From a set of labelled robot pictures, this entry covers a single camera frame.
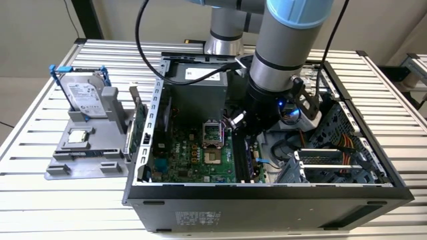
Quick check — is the black RAM slot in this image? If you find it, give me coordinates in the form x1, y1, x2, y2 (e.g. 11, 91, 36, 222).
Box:
236, 136, 248, 185
232, 133, 244, 185
240, 137, 252, 185

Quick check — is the black PC case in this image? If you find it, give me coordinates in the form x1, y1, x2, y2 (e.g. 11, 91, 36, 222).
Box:
121, 51, 416, 235

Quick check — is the aluminium side table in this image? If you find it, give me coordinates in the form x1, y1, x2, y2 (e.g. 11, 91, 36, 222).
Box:
378, 51, 427, 111

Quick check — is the green graphics card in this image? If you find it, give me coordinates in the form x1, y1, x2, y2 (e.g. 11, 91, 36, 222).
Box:
123, 83, 149, 163

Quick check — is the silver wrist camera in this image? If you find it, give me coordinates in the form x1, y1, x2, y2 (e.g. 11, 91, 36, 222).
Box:
279, 109, 323, 132

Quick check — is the grey metal drive cage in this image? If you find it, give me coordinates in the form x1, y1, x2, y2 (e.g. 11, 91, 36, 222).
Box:
299, 62, 335, 106

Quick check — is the silver perforated disk bay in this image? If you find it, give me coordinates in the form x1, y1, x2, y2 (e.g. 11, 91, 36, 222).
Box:
276, 148, 367, 185

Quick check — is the long black looping cable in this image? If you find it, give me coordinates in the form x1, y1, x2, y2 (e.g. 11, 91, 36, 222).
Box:
133, 0, 243, 85

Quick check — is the coiled black cable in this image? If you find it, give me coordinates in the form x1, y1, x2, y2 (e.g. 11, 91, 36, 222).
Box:
270, 136, 300, 162

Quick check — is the black camera bracket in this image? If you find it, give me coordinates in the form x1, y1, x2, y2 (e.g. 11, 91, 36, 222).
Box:
288, 76, 323, 121

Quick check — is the thin black wall cable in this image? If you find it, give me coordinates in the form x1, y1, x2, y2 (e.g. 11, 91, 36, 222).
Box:
64, 0, 81, 38

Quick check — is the metal socket cover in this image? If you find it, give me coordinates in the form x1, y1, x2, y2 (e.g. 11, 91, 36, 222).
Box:
201, 119, 224, 148

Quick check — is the CPU socket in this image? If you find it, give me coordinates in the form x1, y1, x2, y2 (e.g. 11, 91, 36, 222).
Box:
203, 149, 223, 166

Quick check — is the grey power supply unit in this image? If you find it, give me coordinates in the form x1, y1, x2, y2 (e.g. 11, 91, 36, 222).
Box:
164, 63, 229, 126

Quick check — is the red yellow wire bundle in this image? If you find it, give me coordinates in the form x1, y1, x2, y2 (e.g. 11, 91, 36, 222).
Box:
335, 134, 355, 176

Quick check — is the hard disk in blue carrier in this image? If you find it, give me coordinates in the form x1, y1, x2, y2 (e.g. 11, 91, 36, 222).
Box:
48, 64, 113, 120

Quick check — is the grey plastic parts rack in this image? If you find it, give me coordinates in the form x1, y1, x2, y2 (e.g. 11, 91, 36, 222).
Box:
44, 86, 149, 181

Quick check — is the green motherboard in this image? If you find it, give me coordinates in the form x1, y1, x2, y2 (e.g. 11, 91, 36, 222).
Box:
151, 124, 268, 185

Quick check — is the black upright post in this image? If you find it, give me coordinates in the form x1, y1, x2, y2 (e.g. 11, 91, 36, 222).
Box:
71, 0, 105, 41

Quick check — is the black camera cable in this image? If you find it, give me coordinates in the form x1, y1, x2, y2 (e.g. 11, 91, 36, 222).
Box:
315, 0, 351, 97

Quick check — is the silver CPU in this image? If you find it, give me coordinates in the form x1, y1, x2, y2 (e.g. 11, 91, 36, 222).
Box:
67, 129, 89, 144

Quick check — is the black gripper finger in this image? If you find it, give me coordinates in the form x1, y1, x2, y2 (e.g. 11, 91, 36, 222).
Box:
228, 110, 249, 131

